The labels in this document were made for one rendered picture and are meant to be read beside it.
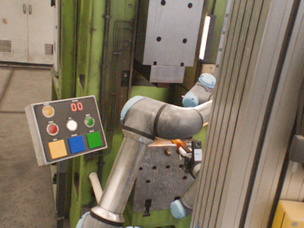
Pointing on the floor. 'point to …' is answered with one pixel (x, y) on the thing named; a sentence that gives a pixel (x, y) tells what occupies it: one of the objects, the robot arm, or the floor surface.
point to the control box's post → (61, 192)
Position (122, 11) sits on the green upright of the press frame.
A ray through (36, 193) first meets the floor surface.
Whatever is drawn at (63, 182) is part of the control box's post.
